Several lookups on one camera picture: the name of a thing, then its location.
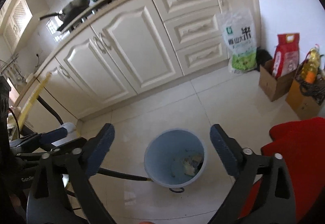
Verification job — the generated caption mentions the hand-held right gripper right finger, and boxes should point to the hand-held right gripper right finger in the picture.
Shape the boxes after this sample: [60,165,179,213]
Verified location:
[208,124,297,224]

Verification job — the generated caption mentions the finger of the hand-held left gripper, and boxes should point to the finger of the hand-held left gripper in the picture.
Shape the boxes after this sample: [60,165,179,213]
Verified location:
[16,137,88,161]
[10,130,68,148]

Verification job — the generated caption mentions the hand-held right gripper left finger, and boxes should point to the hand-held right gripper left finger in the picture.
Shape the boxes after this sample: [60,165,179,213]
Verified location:
[27,123,119,224]

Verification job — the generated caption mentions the light blue trash bin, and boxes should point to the light blue trash bin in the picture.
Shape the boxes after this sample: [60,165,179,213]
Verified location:
[144,128,207,188]

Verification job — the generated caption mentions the crumpled scraps in bin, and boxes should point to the crumpled scraps in bin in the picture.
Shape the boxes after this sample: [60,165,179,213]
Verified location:
[181,154,204,176]

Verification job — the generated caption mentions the white round table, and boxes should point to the white round table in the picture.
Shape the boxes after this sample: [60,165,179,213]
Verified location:
[8,73,154,182]

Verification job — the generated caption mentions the red cloth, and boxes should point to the red cloth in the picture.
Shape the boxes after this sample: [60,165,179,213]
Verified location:
[240,117,325,223]

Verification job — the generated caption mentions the metal dish rack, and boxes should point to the metal dish rack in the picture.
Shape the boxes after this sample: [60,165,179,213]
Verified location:
[0,53,21,80]

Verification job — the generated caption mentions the small cardboard box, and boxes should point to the small cardboard box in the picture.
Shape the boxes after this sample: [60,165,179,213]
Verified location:
[258,59,301,102]

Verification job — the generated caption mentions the large cardboard box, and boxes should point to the large cardboard box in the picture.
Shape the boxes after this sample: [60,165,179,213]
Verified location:
[286,69,325,120]

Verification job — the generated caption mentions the black plastic bag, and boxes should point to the black plastic bag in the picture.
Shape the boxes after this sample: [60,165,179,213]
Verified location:
[255,48,273,72]

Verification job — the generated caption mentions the black netted bag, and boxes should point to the black netted bag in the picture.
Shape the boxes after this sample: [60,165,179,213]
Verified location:
[300,79,325,106]

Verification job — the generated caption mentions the white green rice bag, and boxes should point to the white green rice bag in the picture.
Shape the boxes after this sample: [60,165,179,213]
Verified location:
[216,8,257,74]

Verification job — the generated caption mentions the cream kitchen cabinet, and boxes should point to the cream kitchen cabinet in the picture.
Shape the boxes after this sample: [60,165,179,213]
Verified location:
[14,0,262,123]

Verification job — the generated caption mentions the red rice bag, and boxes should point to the red rice bag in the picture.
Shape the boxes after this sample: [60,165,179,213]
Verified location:
[272,33,300,78]

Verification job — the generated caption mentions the black gas stove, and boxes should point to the black gas stove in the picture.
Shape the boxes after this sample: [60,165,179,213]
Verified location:
[57,8,99,33]

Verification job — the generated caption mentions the yellow cooking oil bottle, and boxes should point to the yellow cooking oil bottle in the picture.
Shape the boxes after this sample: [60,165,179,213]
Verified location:
[301,45,322,84]

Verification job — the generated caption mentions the dark wok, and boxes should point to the dark wok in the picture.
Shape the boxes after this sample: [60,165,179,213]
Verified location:
[39,0,91,30]

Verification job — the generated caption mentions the thin black cable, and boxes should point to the thin black cable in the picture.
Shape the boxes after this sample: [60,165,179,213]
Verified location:
[9,107,21,139]

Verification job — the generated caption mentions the louvered wall cabinet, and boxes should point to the louvered wall cabinet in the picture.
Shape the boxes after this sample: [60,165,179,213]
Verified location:
[0,0,33,49]

